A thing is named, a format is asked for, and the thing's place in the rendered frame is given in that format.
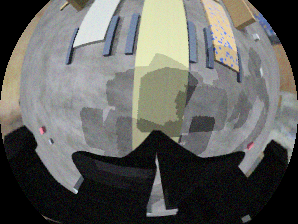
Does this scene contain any pale yellow strip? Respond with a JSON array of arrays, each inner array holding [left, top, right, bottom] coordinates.
[[132, 0, 189, 151]]

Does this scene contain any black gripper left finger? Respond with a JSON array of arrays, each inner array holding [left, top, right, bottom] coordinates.
[[72, 131, 158, 208]]

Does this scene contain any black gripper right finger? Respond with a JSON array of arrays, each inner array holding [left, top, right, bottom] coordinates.
[[156, 131, 245, 210]]

